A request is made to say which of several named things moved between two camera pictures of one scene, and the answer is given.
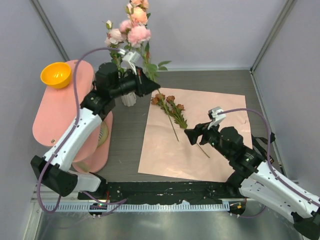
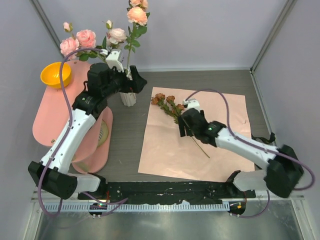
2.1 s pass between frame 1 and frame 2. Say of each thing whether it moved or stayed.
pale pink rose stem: stayed
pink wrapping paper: stayed
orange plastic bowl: stayed
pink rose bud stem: moved
